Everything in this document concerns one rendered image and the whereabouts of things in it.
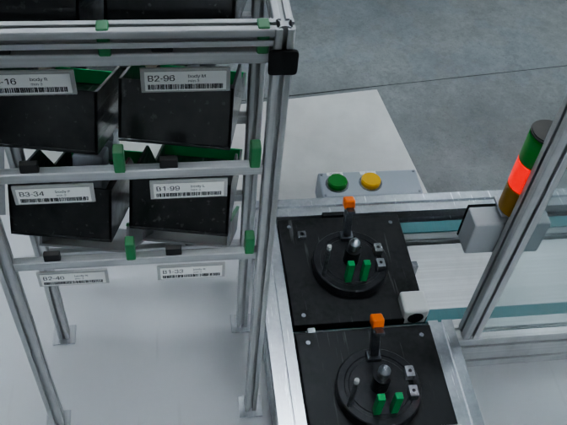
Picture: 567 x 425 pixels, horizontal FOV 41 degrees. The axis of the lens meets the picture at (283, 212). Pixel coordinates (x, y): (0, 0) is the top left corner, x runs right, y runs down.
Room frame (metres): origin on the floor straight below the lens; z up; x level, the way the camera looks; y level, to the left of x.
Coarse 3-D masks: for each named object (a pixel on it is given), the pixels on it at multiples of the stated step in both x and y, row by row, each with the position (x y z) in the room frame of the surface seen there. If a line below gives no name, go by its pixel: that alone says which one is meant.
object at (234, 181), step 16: (144, 160) 0.73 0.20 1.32; (192, 160) 0.86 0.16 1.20; (208, 160) 0.87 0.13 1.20; (208, 176) 0.80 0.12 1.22; (224, 176) 0.81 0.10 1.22; (144, 192) 0.64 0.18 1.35; (144, 208) 0.64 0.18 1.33; (160, 208) 0.64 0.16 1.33; (176, 208) 0.64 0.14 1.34; (192, 208) 0.64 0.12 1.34; (208, 208) 0.64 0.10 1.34; (224, 208) 0.64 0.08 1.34; (144, 224) 0.63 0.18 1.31; (160, 224) 0.63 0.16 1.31; (176, 224) 0.63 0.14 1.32; (192, 224) 0.63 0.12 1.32; (208, 224) 0.63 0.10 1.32; (224, 224) 0.63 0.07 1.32
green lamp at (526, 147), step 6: (528, 132) 0.79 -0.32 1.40; (528, 138) 0.78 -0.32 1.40; (534, 138) 0.77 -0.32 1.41; (528, 144) 0.77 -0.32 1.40; (534, 144) 0.76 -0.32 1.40; (540, 144) 0.76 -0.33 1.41; (522, 150) 0.78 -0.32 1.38; (528, 150) 0.77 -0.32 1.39; (534, 150) 0.76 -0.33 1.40; (522, 156) 0.77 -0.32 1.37; (528, 156) 0.76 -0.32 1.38; (534, 156) 0.76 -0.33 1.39; (522, 162) 0.77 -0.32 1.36; (528, 162) 0.76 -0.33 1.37; (534, 162) 0.76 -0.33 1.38; (528, 168) 0.76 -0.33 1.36
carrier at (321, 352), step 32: (320, 352) 0.67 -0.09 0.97; (352, 352) 0.67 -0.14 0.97; (384, 352) 0.67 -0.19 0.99; (416, 352) 0.69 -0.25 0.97; (320, 384) 0.61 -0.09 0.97; (352, 384) 0.60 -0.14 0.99; (384, 384) 0.59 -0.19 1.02; (416, 384) 0.62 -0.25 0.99; (320, 416) 0.55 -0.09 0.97; (352, 416) 0.55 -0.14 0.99; (384, 416) 0.56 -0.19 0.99; (416, 416) 0.57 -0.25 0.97; (448, 416) 0.58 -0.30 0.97
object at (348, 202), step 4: (344, 196) 0.94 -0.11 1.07; (348, 196) 0.94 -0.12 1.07; (352, 196) 0.94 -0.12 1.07; (344, 200) 0.93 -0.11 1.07; (348, 200) 0.93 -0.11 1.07; (352, 200) 0.93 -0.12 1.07; (344, 204) 0.92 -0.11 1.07; (348, 204) 0.92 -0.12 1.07; (352, 204) 0.92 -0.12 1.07; (344, 208) 0.93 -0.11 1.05; (348, 208) 0.92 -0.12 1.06; (352, 208) 0.92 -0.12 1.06; (344, 212) 0.92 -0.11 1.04; (348, 212) 0.90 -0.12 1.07; (352, 212) 0.90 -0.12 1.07; (344, 216) 0.92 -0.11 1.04; (348, 216) 0.92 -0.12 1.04; (352, 216) 0.92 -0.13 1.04; (344, 220) 0.91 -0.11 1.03; (348, 220) 0.91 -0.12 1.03; (344, 224) 0.91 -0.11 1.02; (348, 224) 0.91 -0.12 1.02; (344, 228) 0.91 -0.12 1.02; (348, 228) 0.91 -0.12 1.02; (344, 232) 0.90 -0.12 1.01; (348, 232) 0.90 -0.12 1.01
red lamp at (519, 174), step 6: (516, 162) 0.78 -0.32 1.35; (516, 168) 0.77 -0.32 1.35; (522, 168) 0.77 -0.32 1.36; (510, 174) 0.78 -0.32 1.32; (516, 174) 0.77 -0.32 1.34; (522, 174) 0.76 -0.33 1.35; (528, 174) 0.76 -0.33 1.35; (510, 180) 0.77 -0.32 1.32; (516, 180) 0.77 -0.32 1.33; (522, 180) 0.76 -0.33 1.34; (510, 186) 0.77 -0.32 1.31; (516, 186) 0.76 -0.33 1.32; (522, 186) 0.76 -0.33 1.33; (516, 192) 0.76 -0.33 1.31
